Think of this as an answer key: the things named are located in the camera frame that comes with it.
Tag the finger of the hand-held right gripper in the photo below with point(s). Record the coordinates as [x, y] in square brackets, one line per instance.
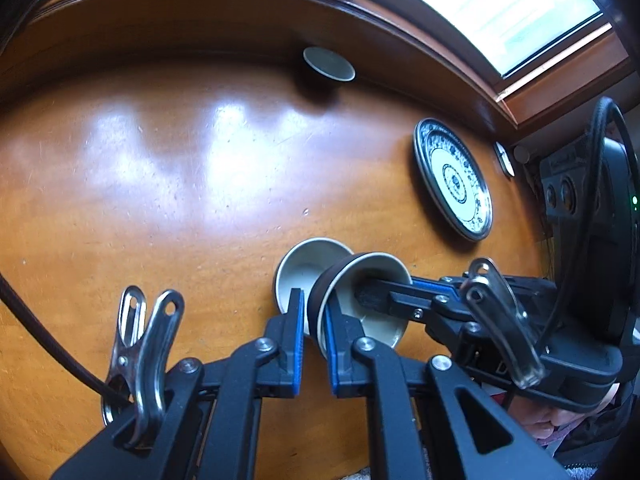
[380, 295]
[432, 286]

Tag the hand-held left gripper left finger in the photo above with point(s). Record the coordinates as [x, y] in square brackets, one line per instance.
[297, 340]

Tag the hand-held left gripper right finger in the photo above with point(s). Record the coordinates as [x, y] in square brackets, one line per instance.
[330, 355]

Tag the dark bowl pale inside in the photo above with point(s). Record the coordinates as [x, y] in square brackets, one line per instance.
[327, 62]
[380, 330]
[300, 272]

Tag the large blue floral plate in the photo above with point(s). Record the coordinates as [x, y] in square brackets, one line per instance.
[452, 180]

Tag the person's right hand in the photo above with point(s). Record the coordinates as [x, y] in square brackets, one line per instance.
[542, 425]

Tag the metal spring clip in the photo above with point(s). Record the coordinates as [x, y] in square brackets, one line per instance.
[500, 320]
[150, 355]

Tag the white fluffy rug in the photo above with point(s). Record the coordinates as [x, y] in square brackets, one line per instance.
[587, 474]

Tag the white flat device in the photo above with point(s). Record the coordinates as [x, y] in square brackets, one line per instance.
[504, 159]

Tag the small round grey object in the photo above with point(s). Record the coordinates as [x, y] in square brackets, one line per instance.
[522, 153]

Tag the window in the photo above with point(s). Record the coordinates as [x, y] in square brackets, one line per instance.
[475, 5]

